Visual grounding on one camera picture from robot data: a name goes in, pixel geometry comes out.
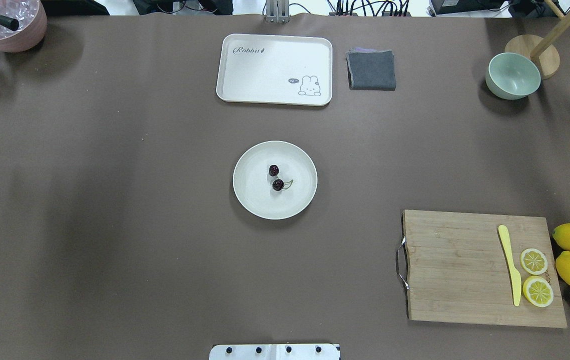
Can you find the dark red cherry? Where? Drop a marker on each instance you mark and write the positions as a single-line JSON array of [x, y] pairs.
[[273, 170], [280, 185]]

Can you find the beige round plate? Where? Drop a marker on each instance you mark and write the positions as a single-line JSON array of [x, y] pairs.
[[253, 185]]

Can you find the cream rabbit tray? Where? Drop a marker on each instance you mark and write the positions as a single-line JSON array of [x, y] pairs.
[[275, 69]]

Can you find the grey folded cloth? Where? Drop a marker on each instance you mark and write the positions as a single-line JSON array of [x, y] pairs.
[[371, 70]]

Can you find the bamboo cutting board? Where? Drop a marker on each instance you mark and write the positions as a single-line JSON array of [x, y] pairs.
[[457, 270]]

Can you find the mint green bowl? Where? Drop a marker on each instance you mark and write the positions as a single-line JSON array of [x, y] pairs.
[[512, 76]]

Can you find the yellow plastic knife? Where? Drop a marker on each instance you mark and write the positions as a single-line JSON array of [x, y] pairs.
[[514, 274]]

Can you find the lemon half slice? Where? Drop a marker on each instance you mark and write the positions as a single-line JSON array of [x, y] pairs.
[[538, 291], [533, 261]]

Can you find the wooden mug tree stand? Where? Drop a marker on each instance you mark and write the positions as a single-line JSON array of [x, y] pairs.
[[541, 50]]

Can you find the pink bowl with ice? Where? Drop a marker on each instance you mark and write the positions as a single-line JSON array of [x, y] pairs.
[[32, 19]]

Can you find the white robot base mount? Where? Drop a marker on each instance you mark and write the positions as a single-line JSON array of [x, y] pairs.
[[276, 351]]

